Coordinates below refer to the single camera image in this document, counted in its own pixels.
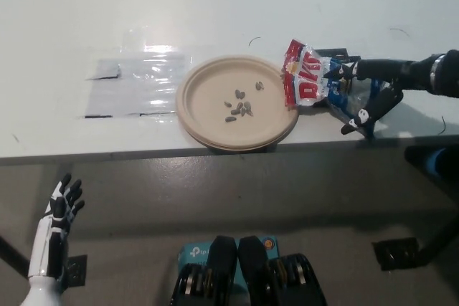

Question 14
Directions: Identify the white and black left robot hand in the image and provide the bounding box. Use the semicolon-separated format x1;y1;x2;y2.
28;173;86;280

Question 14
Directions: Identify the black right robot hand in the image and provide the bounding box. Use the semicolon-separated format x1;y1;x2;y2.
339;54;445;138

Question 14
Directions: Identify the red blue sunflower seed bag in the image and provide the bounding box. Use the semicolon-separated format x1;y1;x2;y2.
280;38;392;131

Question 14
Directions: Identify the beige paper plate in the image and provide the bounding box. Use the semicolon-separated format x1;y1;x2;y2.
175;54;301;151

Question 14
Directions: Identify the black tape patch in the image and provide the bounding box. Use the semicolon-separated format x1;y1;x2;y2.
311;47;361;108

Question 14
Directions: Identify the teal tp-link box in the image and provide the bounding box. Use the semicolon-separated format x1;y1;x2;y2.
178;236;280;295

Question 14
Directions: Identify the clear taped plastic sheet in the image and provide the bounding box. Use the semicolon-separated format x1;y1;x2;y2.
75;46;193;120

